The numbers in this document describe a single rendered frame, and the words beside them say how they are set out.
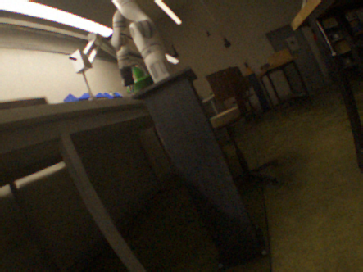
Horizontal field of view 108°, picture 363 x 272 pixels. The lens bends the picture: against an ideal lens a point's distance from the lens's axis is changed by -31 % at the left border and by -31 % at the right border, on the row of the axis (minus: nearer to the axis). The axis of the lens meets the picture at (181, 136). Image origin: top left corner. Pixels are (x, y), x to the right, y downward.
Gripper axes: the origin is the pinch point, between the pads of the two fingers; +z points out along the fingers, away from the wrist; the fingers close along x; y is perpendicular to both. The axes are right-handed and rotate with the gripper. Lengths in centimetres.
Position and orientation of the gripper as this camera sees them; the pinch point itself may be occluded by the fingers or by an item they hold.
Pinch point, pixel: (132, 95)
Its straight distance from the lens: 121.5
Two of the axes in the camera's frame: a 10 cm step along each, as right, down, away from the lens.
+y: -6.5, -2.5, 7.2
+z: 1.4, 8.9, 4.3
